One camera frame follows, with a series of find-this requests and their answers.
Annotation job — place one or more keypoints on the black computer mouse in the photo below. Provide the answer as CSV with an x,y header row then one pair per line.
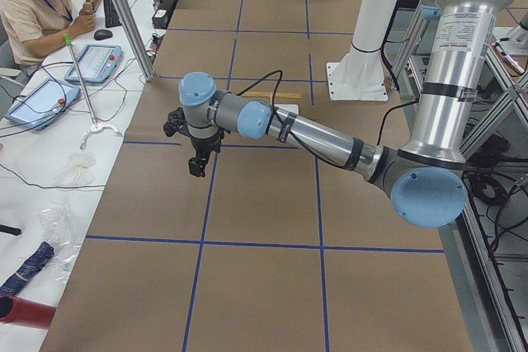
x,y
102,34

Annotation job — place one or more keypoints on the clear plastic bag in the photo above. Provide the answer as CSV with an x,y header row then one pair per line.
x,y
59,231

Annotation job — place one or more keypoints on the red cylinder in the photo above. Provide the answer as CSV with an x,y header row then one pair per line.
x,y
23,312

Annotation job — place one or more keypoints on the white towel rack with wooden bars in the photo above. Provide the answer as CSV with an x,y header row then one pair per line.
x,y
285,101

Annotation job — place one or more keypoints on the lower teach pendant tablet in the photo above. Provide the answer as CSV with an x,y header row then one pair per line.
x,y
43,105

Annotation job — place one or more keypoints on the aluminium frame post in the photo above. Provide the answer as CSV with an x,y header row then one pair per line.
x,y
134,38

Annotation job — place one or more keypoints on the black keyboard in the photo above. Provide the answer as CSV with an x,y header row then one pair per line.
x,y
111,15

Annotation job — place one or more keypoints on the metal stand with white base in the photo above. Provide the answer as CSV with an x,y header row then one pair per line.
x,y
96,126

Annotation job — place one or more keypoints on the black box on desk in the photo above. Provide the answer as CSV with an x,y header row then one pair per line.
x,y
159,19

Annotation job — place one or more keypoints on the dark blue folded umbrella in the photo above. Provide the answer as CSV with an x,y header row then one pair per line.
x,y
28,270

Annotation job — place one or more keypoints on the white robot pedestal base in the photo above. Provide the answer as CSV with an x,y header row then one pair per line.
x,y
359,76

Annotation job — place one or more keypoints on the upper teach pendant tablet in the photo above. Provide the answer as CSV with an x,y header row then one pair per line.
x,y
97,62

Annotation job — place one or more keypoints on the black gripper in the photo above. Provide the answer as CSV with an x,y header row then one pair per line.
x,y
205,145

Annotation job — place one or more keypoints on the teach pendant tablet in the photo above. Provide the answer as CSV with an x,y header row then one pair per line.
x,y
97,62
43,105

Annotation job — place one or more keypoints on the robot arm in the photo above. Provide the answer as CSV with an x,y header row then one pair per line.
x,y
422,178

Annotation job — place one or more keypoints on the seated person in beige shirt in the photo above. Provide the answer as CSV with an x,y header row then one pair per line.
x,y
36,28

